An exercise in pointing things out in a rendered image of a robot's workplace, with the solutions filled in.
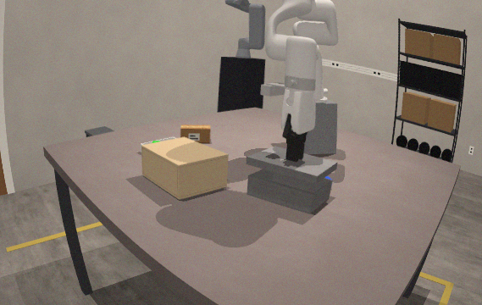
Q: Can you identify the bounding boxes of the brown cardboard box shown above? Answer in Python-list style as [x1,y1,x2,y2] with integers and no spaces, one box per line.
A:
[180,125,210,144]

